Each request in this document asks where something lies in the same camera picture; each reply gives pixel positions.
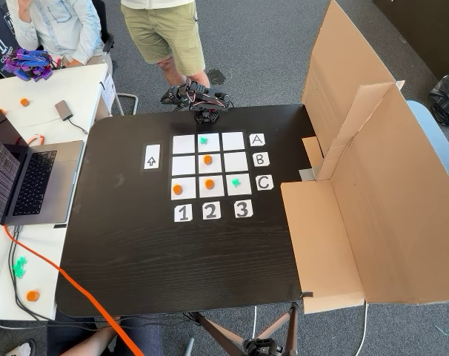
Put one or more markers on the purple leader arm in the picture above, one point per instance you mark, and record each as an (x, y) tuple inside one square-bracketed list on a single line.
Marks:
[(28, 63)]

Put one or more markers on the white paper grid square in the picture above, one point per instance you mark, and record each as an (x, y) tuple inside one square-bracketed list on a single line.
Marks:
[(183, 144), (183, 165), (236, 162), (219, 192), (245, 190), (233, 141), (189, 183), (213, 147), (217, 168)]

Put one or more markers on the green cross token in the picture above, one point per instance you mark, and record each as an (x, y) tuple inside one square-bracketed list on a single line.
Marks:
[(19, 272), (236, 182), (203, 140), (21, 262)]

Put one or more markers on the light blue round table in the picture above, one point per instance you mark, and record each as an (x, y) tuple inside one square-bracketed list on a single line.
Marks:
[(430, 130)]

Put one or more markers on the person's left hand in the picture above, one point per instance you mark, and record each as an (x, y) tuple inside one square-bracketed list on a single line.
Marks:
[(73, 62)]

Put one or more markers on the person's right hand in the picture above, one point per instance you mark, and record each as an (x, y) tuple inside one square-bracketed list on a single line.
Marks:
[(23, 9)]

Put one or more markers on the white arrow paper sheet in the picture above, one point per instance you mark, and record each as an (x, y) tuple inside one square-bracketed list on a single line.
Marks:
[(152, 152)]

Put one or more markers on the white paper sign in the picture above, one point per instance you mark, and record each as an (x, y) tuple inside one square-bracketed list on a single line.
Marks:
[(108, 91)]

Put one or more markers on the person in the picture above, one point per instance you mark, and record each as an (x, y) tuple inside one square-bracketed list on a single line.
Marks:
[(80, 335), (161, 26), (61, 26)]

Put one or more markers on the paper label letter A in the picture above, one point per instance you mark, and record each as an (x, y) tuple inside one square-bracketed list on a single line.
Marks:
[(257, 139)]

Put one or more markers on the black chair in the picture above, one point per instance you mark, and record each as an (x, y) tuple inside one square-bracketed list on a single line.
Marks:
[(100, 22)]

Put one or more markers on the paper label letter B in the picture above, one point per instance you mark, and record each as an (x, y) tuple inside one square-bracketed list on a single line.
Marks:
[(261, 159)]

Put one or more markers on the grey usb hub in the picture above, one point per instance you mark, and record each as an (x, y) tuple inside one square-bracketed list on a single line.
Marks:
[(63, 110)]

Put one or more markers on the paper label number 1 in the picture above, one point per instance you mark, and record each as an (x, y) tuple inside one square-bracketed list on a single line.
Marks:
[(183, 213)]

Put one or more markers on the paper label number 2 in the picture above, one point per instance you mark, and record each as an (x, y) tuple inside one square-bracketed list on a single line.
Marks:
[(211, 211)]

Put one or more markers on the paper label letter C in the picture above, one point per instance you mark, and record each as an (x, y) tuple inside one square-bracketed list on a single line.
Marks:
[(259, 182)]

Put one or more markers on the paper label number 3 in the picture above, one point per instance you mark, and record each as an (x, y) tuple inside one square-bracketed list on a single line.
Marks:
[(243, 209)]

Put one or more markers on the grey open laptop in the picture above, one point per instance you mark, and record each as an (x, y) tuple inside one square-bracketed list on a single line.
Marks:
[(50, 185)]

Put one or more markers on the grey tape piece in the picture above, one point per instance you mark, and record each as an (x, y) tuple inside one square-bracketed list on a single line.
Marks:
[(308, 174)]

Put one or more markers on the large brown cardboard box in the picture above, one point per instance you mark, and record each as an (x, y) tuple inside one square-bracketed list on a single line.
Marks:
[(395, 207)]

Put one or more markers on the dark cabinet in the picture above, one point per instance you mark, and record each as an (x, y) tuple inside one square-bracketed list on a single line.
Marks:
[(424, 29)]

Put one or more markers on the black brown tripod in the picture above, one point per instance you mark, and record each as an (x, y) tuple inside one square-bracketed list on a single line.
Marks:
[(261, 346)]

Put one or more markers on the black plastic bag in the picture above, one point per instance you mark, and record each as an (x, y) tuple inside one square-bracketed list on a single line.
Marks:
[(448, 100)]

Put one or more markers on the silver metal tube frame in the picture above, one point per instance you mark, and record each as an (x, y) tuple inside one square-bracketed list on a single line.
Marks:
[(130, 97)]

